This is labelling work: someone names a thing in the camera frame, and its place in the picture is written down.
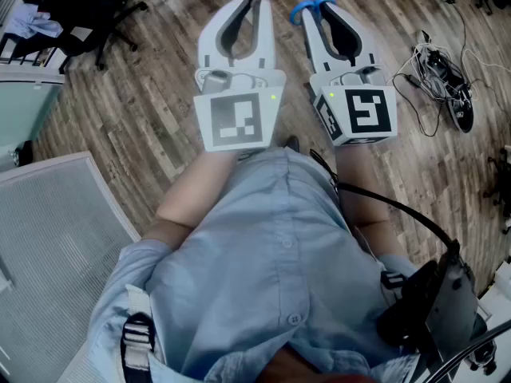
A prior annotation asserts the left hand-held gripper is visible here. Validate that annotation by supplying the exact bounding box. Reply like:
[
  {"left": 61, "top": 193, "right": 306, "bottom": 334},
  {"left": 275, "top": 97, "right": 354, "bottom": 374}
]
[{"left": 193, "top": 0, "right": 287, "bottom": 153}]

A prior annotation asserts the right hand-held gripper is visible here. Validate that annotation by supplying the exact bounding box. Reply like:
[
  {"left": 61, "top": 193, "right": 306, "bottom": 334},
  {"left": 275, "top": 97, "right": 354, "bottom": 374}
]
[{"left": 301, "top": 1, "right": 398, "bottom": 148}]

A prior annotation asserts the blue ring object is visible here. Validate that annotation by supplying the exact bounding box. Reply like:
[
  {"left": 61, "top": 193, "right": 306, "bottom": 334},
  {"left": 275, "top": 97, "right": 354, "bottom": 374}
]
[{"left": 289, "top": 0, "right": 337, "bottom": 26}]

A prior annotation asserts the person's right forearm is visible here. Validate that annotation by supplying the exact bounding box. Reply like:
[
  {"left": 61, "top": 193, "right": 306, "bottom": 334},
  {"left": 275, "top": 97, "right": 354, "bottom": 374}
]
[{"left": 334, "top": 142, "right": 404, "bottom": 257}]

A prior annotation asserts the person's left forearm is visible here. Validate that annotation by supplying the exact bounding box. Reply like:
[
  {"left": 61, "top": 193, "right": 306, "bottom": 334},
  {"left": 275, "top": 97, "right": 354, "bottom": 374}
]
[{"left": 141, "top": 148, "right": 240, "bottom": 253}]

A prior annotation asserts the black office chair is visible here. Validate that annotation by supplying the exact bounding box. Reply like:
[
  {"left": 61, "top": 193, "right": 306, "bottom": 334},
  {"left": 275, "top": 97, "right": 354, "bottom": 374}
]
[{"left": 22, "top": 0, "right": 149, "bottom": 72}]

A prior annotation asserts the light blue cloth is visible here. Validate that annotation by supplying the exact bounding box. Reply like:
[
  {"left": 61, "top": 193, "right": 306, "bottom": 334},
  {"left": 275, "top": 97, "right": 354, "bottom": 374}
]
[{"left": 4, "top": 2, "right": 64, "bottom": 40}]

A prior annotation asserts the black chair base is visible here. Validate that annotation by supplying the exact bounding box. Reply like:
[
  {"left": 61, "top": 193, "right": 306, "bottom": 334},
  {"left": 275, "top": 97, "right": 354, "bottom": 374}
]
[{"left": 482, "top": 144, "right": 511, "bottom": 235}]

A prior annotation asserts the person's light blue shirt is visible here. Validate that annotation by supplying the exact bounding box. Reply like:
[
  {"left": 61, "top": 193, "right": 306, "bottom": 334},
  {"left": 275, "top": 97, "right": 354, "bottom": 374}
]
[{"left": 85, "top": 146, "right": 420, "bottom": 383}]

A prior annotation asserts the frosted glass partition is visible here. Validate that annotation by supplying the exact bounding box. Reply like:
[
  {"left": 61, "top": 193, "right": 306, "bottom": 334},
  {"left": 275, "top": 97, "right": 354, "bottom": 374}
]
[{"left": 0, "top": 73, "right": 65, "bottom": 161}]

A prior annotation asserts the black waist-mounted device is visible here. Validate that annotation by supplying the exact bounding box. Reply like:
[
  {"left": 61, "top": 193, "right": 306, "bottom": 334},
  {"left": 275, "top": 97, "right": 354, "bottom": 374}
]
[{"left": 377, "top": 249, "right": 489, "bottom": 377}]

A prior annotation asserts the tangle of cables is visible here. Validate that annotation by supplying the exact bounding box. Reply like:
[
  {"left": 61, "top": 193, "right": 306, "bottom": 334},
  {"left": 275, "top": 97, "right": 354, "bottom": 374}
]
[{"left": 391, "top": 29, "right": 481, "bottom": 137}]

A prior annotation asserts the black cable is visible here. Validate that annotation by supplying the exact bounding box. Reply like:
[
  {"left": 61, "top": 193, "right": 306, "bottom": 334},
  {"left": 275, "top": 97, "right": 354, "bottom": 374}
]
[{"left": 309, "top": 148, "right": 461, "bottom": 251}]

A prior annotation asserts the black strap buckle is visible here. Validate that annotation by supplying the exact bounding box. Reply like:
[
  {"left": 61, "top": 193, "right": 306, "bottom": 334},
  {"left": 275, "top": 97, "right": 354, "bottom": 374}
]
[{"left": 380, "top": 270, "right": 409, "bottom": 291}]

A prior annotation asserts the grey panel with white frame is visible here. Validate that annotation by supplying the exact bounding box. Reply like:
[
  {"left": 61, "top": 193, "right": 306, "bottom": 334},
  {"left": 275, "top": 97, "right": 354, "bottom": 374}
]
[{"left": 0, "top": 151, "right": 141, "bottom": 383}]

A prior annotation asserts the black and white harness strap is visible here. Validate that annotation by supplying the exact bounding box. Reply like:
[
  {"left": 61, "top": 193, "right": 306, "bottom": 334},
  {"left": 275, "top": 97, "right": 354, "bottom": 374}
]
[{"left": 120, "top": 284, "right": 156, "bottom": 383}]

